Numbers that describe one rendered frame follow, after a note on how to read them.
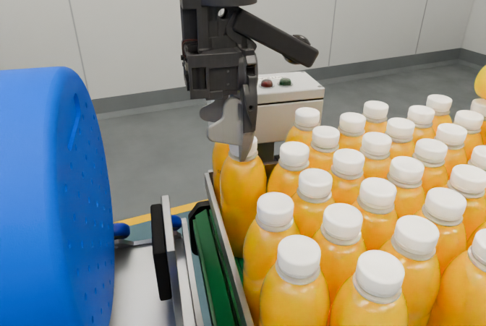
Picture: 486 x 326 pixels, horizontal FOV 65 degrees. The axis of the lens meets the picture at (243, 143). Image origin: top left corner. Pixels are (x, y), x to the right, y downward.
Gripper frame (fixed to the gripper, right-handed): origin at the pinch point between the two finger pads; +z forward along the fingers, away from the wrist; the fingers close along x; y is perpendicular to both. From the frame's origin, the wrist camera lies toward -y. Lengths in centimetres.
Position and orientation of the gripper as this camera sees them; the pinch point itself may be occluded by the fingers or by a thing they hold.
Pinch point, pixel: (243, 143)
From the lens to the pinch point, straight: 53.0
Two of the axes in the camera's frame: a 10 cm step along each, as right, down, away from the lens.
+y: -9.7, 1.1, -2.1
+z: -0.1, 8.8, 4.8
